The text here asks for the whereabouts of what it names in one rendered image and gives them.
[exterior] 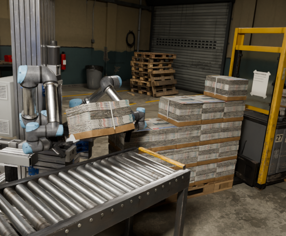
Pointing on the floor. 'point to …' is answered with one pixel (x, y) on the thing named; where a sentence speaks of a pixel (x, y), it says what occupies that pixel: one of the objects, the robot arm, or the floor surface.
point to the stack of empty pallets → (147, 66)
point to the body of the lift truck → (283, 169)
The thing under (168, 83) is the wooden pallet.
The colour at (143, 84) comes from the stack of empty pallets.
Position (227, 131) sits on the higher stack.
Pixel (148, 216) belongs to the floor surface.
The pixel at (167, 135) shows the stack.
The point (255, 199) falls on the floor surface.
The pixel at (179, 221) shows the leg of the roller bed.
